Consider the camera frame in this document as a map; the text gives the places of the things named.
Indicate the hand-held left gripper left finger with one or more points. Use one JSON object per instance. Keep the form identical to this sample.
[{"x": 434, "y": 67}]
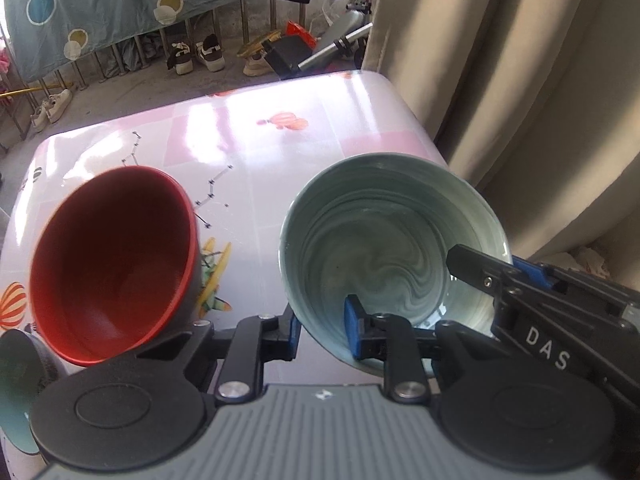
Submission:
[{"x": 295, "y": 332}]

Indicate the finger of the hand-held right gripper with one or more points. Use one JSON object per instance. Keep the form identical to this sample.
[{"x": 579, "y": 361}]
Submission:
[
  {"x": 475, "y": 267},
  {"x": 535, "y": 274}
]

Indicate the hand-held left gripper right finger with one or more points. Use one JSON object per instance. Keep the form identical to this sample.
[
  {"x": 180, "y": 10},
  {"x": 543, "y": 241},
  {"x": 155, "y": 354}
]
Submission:
[{"x": 354, "y": 327}]

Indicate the light green glazed bowl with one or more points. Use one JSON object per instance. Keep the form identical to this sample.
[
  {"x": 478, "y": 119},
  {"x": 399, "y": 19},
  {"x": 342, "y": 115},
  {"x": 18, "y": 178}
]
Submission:
[{"x": 380, "y": 240}]

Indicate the red and black bowl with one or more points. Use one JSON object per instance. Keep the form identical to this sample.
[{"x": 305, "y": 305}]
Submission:
[{"x": 115, "y": 270}]

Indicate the dark green patterned bowl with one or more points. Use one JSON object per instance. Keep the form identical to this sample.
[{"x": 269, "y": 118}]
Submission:
[{"x": 25, "y": 390}]

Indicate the crumpled plastic bags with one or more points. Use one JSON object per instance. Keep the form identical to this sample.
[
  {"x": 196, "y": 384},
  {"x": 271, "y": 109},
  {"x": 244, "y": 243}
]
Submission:
[{"x": 580, "y": 260}]

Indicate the beige curtain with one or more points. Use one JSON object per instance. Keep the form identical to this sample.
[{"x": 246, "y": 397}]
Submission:
[{"x": 525, "y": 85}]

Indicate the beige sneaker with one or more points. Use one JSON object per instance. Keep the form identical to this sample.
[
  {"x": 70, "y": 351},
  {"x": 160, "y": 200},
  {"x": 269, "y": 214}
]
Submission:
[{"x": 256, "y": 66}]

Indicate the black plastic case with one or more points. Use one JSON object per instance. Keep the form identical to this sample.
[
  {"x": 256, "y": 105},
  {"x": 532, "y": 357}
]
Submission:
[{"x": 287, "y": 57}]

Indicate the red plastic bag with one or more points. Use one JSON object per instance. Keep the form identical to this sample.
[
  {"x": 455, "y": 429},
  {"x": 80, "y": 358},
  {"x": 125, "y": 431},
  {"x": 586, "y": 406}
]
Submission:
[{"x": 300, "y": 35}]

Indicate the metal window railing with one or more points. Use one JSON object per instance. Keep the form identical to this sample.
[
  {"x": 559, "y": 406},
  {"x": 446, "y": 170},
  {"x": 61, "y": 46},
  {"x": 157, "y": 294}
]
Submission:
[{"x": 120, "y": 60}]

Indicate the white canvas shoe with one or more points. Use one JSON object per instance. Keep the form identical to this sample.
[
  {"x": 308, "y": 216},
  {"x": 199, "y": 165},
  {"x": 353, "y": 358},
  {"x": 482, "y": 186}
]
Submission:
[
  {"x": 39, "y": 117},
  {"x": 59, "y": 105}
]

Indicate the yellow broom stick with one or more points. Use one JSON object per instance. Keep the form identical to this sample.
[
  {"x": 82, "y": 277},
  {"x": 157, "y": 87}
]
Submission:
[{"x": 35, "y": 91}]

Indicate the blue blanket with circles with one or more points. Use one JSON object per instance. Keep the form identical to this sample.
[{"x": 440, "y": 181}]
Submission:
[{"x": 115, "y": 5}]

